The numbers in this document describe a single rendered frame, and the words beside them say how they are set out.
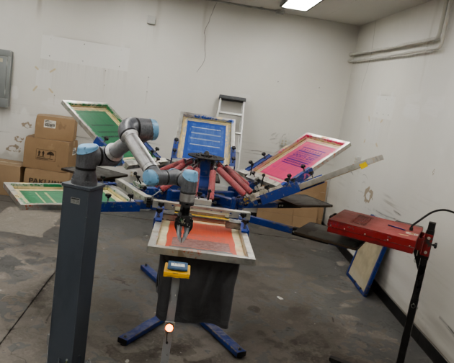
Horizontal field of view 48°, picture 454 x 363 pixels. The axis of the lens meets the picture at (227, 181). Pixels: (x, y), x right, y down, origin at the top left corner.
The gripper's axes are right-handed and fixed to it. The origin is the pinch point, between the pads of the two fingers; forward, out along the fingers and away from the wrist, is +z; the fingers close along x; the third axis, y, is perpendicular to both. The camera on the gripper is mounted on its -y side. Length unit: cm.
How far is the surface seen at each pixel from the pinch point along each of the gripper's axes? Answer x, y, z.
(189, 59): -20, -490, -108
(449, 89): 212, -191, -104
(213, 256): 18.4, -17.3, 12.6
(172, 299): -0.3, 1.8, 31.2
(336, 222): 103, -84, 0
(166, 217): -11, -76, 10
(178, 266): 0.3, 2.5, 13.3
